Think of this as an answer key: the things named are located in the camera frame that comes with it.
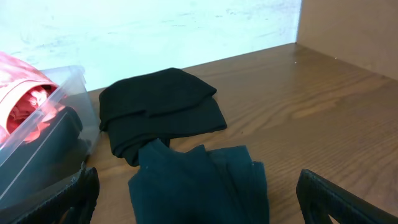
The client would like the clear plastic storage bin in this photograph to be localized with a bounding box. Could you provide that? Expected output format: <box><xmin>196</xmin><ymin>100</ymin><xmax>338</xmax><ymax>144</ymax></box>
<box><xmin>1</xmin><ymin>65</ymin><xmax>99</xmax><ymax>208</ymax></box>

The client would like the pink garment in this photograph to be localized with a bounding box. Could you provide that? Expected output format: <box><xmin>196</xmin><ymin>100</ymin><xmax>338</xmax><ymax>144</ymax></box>
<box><xmin>1</xmin><ymin>52</ymin><xmax>65</xmax><ymax>143</ymax></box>

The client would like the dark teal folded garment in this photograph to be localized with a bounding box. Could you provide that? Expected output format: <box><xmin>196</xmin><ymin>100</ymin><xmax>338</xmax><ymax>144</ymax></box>
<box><xmin>128</xmin><ymin>140</ymin><xmax>270</xmax><ymax>224</ymax></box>

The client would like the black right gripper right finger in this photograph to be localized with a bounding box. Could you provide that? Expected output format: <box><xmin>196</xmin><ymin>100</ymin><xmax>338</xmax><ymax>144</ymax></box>
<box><xmin>296</xmin><ymin>169</ymin><xmax>397</xmax><ymax>224</ymax></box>

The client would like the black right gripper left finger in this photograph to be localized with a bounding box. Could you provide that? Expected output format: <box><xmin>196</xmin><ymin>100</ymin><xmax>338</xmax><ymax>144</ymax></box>
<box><xmin>1</xmin><ymin>166</ymin><xmax>100</xmax><ymax>224</ymax></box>

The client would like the black knit garment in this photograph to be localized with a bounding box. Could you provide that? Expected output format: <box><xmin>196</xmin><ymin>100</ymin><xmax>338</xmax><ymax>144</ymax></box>
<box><xmin>1</xmin><ymin>106</ymin><xmax>91</xmax><ymax>207</ymax></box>

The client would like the black folded cloth right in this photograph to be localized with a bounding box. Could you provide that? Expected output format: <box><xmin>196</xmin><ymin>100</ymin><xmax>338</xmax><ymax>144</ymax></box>
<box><xmin>98</xmin><ymin>68</ymin><xmax>227</xmax><ymax>166</ymax></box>

